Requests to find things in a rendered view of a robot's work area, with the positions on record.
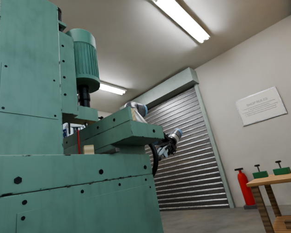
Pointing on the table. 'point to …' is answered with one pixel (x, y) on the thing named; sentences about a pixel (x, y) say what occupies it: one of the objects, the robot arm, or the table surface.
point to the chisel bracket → (85, 116)
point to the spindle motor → (85, 59)
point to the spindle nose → (84, 95)
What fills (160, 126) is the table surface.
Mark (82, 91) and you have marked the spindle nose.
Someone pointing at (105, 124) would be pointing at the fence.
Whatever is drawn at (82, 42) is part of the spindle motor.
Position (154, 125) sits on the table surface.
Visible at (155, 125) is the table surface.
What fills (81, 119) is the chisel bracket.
